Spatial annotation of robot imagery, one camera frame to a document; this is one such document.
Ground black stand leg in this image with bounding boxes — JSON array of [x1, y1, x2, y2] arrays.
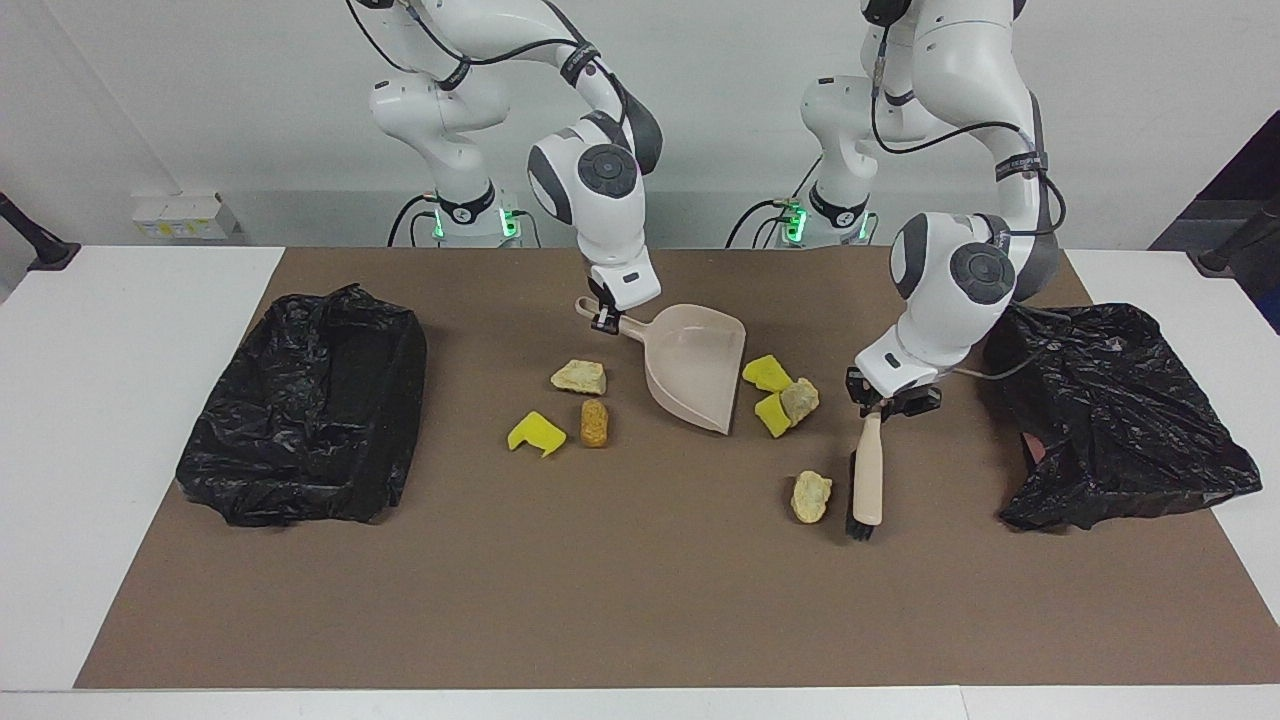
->
[[1188, 195, 1280, 281], [0, 190, 81, 273]]

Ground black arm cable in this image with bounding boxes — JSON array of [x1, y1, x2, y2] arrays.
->
[[345, 0, 641, 131], [870, 20, 1068, 383]]

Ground black right base cable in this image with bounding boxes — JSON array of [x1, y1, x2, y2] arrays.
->
[[388, 193, 441, 248]]

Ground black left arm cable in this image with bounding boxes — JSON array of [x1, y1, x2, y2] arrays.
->
[[870, 20, 1068, 383]]

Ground beige hand brush black bristles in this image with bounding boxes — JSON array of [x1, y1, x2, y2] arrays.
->
[[845, 405, 886, 543]]

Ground beige plastic dustpan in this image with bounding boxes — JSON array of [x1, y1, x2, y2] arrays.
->
[[574, 296, 748, 436]]

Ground black base cable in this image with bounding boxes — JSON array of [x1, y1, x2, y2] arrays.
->
[[388, 193, 441, 248], [725, 150, 826, 249]]

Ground white wall power strip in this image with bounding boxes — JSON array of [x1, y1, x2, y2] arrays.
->
[[132, 193, 241, 241]]

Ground brown table mat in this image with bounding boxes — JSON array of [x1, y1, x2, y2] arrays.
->
[[75, 247, 1280, 689]]

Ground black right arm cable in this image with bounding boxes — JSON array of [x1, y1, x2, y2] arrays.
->
[[345, 0, 641, 131]]

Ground notched yellow sponge piece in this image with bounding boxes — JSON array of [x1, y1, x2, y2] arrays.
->
[[507, 411, 567, 458]]

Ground black left base cable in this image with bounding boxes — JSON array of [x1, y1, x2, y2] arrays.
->
[[725, 150, 826, 249]]

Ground black trash bag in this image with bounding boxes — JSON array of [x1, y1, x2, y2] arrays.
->
[[982, 303, 1263, 532], [176, 284, 429, 528]]

